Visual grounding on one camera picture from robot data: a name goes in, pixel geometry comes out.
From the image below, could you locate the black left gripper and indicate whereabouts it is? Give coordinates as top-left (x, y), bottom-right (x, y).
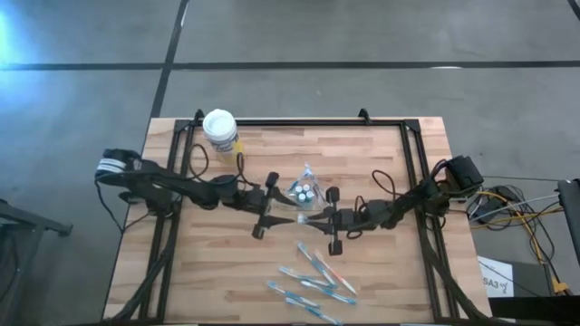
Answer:
top-left (244, 171), bottom-right (303, 240)

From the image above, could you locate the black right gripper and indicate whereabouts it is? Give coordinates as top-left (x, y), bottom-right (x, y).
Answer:
top-left (309, 186), bottom-right (362, 257)

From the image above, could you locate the orange white toothbrush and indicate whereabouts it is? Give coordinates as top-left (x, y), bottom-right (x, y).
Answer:
top-left (314, 250), bottom-right (358, 296)

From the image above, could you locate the clear plastic bag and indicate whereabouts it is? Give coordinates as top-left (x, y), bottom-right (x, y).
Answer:
top-left (285, 161), bottom-right (331, 212)

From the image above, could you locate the Lysol wipes canister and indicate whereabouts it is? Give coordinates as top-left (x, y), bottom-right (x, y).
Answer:
top-left (201, 108), bottom-right (246, 166)

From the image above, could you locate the black power brick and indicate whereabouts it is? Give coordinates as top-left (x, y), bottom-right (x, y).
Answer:
top-left (470, 184), bottom-right (522, 223)

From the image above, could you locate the white paper sign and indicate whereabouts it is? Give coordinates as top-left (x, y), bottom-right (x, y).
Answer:
top-left (476, 254), bottom-right (516, 299)

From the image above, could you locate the black box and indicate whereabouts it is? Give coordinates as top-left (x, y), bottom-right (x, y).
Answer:
top-left (488, 295), bottom-right (580, 326)

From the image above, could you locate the black stand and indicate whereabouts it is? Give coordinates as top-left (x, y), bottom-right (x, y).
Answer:
top-left (0, 197), bottom-right (74, 326)

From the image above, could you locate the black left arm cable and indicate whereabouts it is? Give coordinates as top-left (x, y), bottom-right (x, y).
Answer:
top-left (187, 142), bottom-right (249, 187)

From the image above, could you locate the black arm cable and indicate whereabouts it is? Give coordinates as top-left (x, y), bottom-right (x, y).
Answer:
top-left (187, 142), bottom-right (249, 187)
top-left (371, 168), bottom-right (400, 201)

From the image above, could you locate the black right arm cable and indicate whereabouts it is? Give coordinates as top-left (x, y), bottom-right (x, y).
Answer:
top-left (371, 168), bottom-right (400, 201)

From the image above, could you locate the black aluminium rig frame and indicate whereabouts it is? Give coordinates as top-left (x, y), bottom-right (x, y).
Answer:
top-left (102, 107), bottom-right (494, 326)

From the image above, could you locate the white cable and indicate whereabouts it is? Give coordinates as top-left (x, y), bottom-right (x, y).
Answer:
top-left (469, 193), bottom-right (563, 224)

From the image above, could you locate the yellow cable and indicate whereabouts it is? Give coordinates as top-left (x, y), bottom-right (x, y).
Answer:
top-left (475, 189), bottom-right (570, 296)

